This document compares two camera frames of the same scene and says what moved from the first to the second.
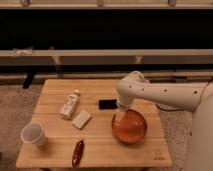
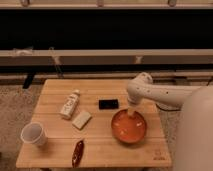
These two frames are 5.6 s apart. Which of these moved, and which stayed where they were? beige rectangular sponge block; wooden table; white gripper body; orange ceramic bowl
Moved: white gripper body
Stayed: beige rectangular sponge block; orange ceramic bowl; wooden table
